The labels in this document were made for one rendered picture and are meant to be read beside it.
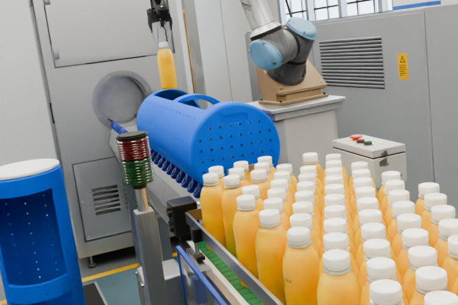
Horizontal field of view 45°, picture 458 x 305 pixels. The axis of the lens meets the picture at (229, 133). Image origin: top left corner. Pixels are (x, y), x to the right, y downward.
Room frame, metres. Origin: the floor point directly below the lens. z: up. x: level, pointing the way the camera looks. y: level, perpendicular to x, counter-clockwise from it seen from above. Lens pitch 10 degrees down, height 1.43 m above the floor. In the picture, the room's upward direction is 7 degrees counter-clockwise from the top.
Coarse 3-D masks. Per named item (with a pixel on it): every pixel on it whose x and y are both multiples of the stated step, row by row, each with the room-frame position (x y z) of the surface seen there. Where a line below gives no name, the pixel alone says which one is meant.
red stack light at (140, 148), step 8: (120, 144) 1.06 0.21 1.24; (128, 144) 1.06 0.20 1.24; (136, 144) 1.06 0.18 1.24; (144, 144) 1.07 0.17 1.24; (120, 152) 1.07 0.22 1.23; (128, 152) 1.06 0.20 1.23; (136, 152) 1.06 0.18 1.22; (144, 152) 1.07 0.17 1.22; (120, 160) 1.07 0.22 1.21; (128, 160) 1.06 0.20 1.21; (136, 160) 1.06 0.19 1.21
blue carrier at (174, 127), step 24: (168, 96) 2.42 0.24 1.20; (192, 96) 1.98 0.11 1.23; (144, 120) 2.20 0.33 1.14; (168, 120) 1.86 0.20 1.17; (192, 120) 1.64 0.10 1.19; (216, 120) 1.58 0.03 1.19; (240, 120) 1.60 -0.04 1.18; (264, 120) 1.62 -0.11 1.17; (168, 144) 1.80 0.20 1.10; (192, 144) 1.55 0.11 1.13; (216, 144) 1.57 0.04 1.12; (240, 144) 1.60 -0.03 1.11; (264, 144) 1.62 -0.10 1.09; (192, 168) 1.56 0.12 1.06
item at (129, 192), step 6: (126, 186) 3.44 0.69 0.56; (126, 192) 3.44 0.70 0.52; (132, 192) 3.45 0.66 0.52; (132, 198) 3.45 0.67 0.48; (132, 204) 3.45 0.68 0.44; (132, 210) 3.44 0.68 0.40; (132, 216) 3.44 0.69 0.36; (132, 222) 3.44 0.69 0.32; (132, 228) 3.44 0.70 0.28; (132, 234) 3.47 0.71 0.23; (138, 246) 3.45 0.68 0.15; (138, 252) 3.44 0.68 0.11; (138, 258) 3.44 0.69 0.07; (138, 264) 3.48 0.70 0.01
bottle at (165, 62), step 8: (160, 48) 2.30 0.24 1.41; (168, 48) 2.31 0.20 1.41; (160, 56) 2.29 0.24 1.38; (168, 56) 2.29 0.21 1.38; (160, 64) 2.29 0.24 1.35; (168, 64) 2.29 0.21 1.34; (160, 72) 2.30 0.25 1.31; (168, 72) 2.29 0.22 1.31; (168, 80) 2.29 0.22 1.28; (176, 80) 2.31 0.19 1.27; (168, 88) 2.29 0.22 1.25
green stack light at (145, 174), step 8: (144, 160) 1.06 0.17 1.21; (128, 168) 1.06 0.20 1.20; (136, 168) 1.05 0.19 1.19; (144, 168) 1.06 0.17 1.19; (152, 168) 1.08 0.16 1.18; (128, 176) 1.06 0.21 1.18; (136, 176) 1.06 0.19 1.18; (144, 176) 1.06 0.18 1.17; (152, 176) 1.08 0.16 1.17; (128, 184) 1.06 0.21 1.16; (136, 184) 1.05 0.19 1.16
